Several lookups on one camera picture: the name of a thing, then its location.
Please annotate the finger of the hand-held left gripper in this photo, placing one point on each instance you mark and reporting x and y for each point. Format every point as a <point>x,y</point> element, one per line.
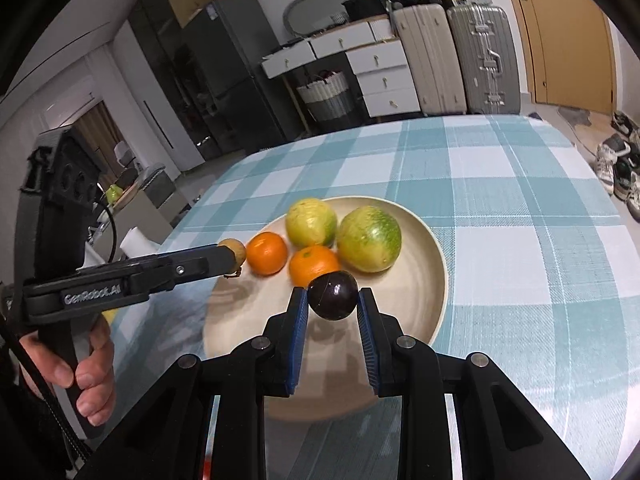
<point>195,270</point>

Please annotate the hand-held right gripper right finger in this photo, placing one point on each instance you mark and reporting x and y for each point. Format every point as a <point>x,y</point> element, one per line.
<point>367,340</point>

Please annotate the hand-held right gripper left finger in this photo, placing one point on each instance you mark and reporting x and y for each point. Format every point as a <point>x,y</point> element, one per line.
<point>297,340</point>

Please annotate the brown longan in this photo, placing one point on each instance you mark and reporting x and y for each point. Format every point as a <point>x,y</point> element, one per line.
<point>238,251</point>

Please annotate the dark purple plum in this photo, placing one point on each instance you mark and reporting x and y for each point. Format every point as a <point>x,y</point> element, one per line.
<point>332,294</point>

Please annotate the orange mandarin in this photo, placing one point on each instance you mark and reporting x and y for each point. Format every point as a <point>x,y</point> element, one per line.
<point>267,252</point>
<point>314,266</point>

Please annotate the cream round plate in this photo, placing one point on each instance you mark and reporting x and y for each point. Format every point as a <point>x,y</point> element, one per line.
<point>415,280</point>

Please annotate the yellow-green guava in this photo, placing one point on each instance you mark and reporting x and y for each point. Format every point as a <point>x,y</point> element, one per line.
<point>369,239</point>
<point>310,222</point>

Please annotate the person's left hand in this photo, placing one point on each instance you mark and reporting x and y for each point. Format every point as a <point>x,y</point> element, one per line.
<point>95,375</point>

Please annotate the white paper towel roll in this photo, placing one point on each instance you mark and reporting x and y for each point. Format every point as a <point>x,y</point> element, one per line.
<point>137,245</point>

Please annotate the grey low cabinet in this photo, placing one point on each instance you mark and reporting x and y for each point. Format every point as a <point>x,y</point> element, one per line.
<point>150,195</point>

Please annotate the white wardrobe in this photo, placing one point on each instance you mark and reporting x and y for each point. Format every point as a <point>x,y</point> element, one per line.
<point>140,110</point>

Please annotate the teal checked tablecloth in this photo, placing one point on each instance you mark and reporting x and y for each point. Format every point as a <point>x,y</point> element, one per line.
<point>500,210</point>

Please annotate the black glass cabinet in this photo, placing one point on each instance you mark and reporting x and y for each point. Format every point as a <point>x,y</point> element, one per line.
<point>160,75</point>

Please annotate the dark grey fridge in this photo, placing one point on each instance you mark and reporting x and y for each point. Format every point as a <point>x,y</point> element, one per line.
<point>235,60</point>

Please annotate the woven laundry basket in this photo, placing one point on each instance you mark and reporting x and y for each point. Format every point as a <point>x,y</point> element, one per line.
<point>327,100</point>

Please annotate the white drawer dresser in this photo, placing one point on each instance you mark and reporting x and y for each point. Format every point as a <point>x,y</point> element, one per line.
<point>380,75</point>

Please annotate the oval white-framed mirror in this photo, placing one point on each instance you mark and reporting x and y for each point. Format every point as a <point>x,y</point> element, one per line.
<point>300,5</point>

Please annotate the beige suitcase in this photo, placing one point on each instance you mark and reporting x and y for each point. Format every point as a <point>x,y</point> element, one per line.
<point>427,60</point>

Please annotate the small white basket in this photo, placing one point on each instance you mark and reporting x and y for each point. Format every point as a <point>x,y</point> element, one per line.
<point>340,16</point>

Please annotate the grey door mat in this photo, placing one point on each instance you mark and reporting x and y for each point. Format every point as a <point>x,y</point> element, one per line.
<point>575,122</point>

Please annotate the silver suitcase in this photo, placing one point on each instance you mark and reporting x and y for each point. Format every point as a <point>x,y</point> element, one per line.
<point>482,55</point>

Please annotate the scattered sneakers pile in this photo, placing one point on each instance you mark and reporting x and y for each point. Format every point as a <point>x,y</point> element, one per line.
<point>620,160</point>

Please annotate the black square case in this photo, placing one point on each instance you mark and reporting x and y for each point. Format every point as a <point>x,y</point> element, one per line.
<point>365,7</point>

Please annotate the wooden door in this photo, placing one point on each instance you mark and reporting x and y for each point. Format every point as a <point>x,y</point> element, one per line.
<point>570,35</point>

